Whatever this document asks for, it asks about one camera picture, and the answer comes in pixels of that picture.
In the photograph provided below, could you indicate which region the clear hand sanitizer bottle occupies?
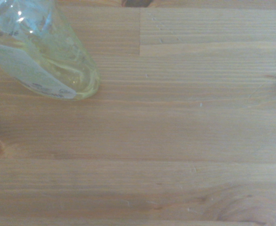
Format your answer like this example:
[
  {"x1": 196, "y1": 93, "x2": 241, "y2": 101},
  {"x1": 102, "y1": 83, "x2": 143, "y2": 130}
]
[{"x1": 0, "y1": 0, "x2": 101, "y2": 101}]

